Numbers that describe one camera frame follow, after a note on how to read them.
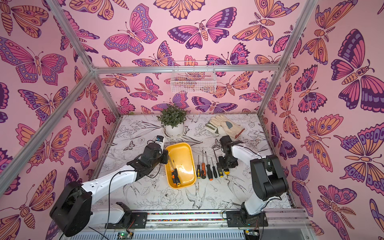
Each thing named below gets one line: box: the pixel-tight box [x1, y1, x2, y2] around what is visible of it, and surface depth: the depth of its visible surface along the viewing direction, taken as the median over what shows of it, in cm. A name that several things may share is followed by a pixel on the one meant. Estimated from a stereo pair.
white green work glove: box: [204, 120, 228, 137], surface depth 112 cm
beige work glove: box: [209, 115, 246, 139], surface depth 114 cm
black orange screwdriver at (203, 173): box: [201, 150, 207, 179], surface depth 89 cm
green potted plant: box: [157, 104, 187, 128], surface depth 94 cm
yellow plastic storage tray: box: [165, 142, 197, 189], surface depth 89 cm
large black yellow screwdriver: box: [213, 150, 224, 178], surface depth 90 cm
